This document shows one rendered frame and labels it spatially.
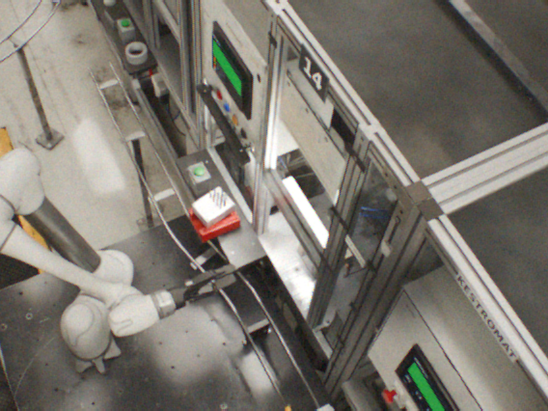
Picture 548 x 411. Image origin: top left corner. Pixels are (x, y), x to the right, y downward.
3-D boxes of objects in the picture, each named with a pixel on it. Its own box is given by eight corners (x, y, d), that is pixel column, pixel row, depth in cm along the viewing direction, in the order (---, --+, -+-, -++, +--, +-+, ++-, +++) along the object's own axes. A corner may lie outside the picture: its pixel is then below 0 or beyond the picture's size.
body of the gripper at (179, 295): (177, 315, 220) (202, 303, 222) (175, 304, 212) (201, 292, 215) (167, 295, 223) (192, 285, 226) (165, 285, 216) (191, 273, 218)
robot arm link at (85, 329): (60, 349, 245) (46, 329, 227) (81, 308, 255) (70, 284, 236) (98, 366, 243) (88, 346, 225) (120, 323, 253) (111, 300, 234)
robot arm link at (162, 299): (159, 314, 210) (177, 306, 212) (148, 289, 214) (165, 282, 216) (161, 323, 218) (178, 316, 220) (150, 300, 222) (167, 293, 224)
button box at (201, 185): (188, 183, 266) (187, 166, 256) (206, 176, 269) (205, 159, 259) (197, 199, 263) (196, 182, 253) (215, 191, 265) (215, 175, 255)
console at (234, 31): (196, 77, 236) (192, -25, 196) (268, 52, 244) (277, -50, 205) (250, 167, 217) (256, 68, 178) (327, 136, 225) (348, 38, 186)
